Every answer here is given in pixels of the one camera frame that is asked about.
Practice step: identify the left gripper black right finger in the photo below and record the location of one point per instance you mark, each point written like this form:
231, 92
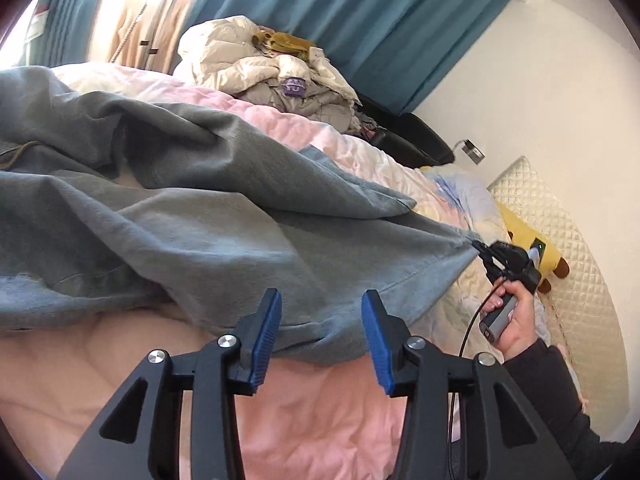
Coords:
464, 418

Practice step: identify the grey-blue sweatshirt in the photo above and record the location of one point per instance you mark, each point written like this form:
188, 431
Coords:
110, 203

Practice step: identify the black sleeved right forearm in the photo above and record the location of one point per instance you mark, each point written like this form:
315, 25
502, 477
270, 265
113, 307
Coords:
542, 375

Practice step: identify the person's right hand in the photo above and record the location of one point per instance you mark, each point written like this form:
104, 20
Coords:
520, 333

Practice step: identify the yellow plush toy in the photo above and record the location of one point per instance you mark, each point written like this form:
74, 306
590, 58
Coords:
530, 249

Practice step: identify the pastel pink quilted duvet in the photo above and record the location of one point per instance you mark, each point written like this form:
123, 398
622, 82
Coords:
310, 421

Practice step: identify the quilted cream headboard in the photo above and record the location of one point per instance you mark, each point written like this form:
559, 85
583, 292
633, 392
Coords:
578, 306

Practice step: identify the black leather armchair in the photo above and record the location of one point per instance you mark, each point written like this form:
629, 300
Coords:
405, 137

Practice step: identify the right teal curtain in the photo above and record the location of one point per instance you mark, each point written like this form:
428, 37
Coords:
392, 52

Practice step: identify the teal curtain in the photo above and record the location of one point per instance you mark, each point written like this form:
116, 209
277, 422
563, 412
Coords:
392, 52
53, 21

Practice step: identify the cream puffer jacket pile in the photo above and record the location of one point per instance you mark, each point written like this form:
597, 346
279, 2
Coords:
219, 54

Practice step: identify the mustard yellow garment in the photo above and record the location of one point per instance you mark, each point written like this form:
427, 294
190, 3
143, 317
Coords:
272, 43

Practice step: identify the left teal curtain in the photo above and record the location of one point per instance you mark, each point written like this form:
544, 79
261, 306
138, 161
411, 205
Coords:
53, 21

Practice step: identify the wall power socket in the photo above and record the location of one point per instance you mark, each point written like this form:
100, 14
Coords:
470, 150

